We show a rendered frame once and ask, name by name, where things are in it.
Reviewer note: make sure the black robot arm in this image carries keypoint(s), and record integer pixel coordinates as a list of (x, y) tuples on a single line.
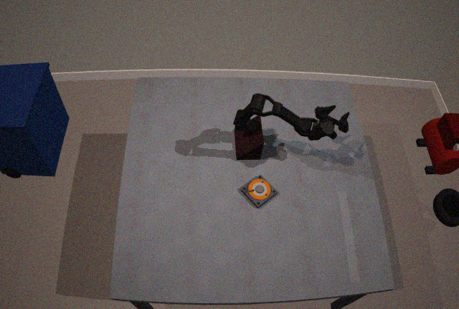
[(302, 125)]

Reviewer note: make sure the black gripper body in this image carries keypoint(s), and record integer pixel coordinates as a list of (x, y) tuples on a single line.
[(320, 114)]

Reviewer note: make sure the orange round plate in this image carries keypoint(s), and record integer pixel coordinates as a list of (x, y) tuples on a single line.
[(256, 195)]

